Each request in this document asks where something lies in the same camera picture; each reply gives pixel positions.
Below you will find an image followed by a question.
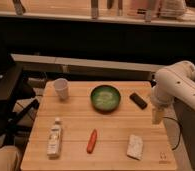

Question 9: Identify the white paper cup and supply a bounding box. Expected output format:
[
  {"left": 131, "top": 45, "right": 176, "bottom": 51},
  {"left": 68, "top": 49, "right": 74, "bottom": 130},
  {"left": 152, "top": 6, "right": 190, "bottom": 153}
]
[{"left": 53, "top": 78, "right": 68, "bottom": 100}]

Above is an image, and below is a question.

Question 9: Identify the white plastic bottle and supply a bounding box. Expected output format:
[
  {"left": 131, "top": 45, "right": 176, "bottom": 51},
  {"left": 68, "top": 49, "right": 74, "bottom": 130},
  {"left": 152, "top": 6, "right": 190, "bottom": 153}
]
[{"left": 47, "top": 117, "right": 62, "bottom": 158}]

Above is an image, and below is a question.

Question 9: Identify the green bowl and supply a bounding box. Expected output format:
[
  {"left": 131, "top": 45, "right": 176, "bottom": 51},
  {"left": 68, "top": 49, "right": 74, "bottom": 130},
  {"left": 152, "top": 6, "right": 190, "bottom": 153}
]
[{"left": 90, "top": 85, "right": 121, "bottom": 112}]

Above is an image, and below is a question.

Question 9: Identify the black cable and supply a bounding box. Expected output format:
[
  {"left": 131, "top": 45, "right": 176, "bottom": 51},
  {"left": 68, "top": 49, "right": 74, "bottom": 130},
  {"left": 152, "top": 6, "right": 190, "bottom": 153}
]
[{"left": 163, "top": 116, "right": 183, "bottom": 152}]

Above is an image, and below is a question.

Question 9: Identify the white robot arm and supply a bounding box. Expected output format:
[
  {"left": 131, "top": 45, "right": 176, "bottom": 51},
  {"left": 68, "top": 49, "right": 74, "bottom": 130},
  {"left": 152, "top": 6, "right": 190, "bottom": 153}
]
[{"left": 150, "top": 61, "right": 195, "bottom": 124}]

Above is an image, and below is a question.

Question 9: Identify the red pepper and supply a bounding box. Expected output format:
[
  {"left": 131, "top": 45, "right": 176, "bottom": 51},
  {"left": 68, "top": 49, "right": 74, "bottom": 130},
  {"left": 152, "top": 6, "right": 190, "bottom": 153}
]
[{"left": 86, "top": 129, "right": 97, "bottom": 154}]

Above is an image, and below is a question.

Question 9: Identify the black rectangular block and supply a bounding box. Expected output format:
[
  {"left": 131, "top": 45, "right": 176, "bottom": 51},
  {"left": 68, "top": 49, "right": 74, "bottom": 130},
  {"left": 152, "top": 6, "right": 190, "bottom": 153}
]
[{"left": 130, "top": 93, "right": 147, "bottom": 109}]

